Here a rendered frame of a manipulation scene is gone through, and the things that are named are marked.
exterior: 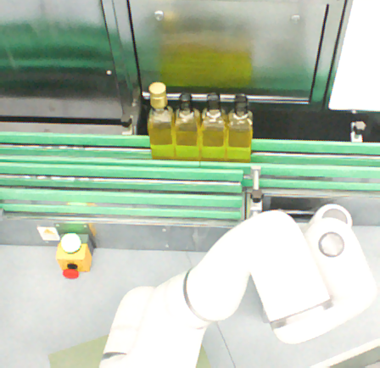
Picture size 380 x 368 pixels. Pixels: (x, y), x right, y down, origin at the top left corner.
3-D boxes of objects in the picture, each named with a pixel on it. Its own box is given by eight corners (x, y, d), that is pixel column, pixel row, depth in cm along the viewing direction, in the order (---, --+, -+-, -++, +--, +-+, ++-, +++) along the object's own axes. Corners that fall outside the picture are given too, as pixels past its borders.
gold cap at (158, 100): (161, 94, 120) (159, 79, 117) (170, 103, 119) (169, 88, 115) (147, 101, 119) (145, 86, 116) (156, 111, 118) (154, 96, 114)
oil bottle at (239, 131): (248, 165, 140) (254, 104, 122) (248, 183, 136) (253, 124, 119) (226, 164, 140) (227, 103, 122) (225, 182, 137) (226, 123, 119)
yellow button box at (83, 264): (94, 248, 141) (89, 233, 135) (89, 275, 137) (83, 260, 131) (67, 248, 141) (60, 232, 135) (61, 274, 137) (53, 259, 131)
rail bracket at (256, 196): (259, 186, 135) (264, 153, 125) (260, 247, 126) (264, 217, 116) (248, 186, 135) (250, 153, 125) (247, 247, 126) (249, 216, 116)
